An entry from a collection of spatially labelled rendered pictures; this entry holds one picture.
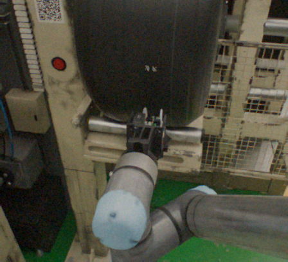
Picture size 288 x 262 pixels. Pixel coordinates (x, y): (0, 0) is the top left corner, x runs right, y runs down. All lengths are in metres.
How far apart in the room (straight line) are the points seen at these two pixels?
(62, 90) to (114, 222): 0.62
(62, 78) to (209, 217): 0.64
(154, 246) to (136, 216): 0.11
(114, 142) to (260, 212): 0.59
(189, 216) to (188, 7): 0.37
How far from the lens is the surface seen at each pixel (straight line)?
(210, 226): 0.50
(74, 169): 1.22
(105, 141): 0.94
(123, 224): 0.45
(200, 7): 0.62
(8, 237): 1.44
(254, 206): 0.43
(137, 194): 0.47
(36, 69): 1.01
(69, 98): 1.01
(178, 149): 0.91
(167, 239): 0.56
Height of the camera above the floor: 1.48
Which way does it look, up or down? 38 degrees down
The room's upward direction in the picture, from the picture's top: straight up
